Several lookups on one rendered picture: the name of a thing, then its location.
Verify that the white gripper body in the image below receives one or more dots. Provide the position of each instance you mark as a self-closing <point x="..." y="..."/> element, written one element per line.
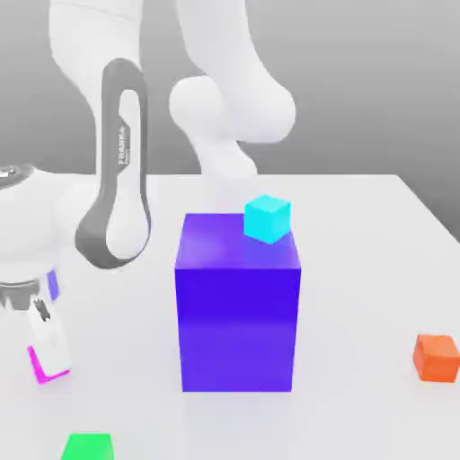
<point x="48" y="341"/>

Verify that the small magenta cube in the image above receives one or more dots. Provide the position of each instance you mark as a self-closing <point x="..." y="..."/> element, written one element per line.
<point x="37" y="368"/>

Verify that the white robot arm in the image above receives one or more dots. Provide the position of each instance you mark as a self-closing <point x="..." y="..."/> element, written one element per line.
<point x="230" y="90"/>

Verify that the small green cube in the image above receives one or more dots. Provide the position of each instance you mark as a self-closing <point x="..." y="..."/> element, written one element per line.
<point x="88" y="447"/>

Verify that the small cyan cube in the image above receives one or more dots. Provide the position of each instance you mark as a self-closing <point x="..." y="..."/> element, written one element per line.
<point x="266" y="219"/>

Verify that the small orange cube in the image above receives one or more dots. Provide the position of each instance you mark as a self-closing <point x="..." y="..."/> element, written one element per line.
<point x="435" y="359"/>

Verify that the large blue box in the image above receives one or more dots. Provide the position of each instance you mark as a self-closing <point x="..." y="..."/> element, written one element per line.
<point x="237" y="316"/>

